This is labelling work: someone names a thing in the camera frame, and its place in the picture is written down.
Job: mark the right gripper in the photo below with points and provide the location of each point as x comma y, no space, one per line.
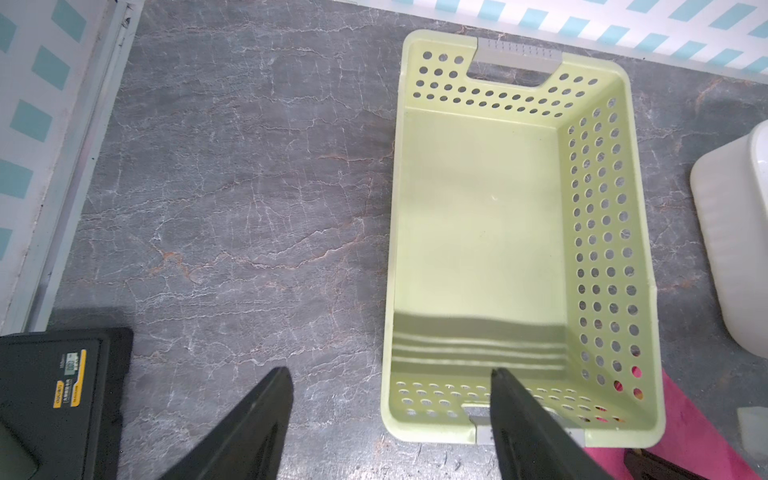
643,465

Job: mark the white plastic tub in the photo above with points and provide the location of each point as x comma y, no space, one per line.
729,187

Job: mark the green perforated plastic basket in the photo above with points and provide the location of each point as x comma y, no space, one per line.
518,240

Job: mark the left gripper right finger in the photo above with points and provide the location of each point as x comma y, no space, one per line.
529,442

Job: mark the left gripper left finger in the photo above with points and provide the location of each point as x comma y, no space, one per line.
248,443

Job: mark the pink paper napkin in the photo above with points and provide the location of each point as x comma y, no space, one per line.
692,442

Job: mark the black box with yellow label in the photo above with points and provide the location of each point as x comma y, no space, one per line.
61,395

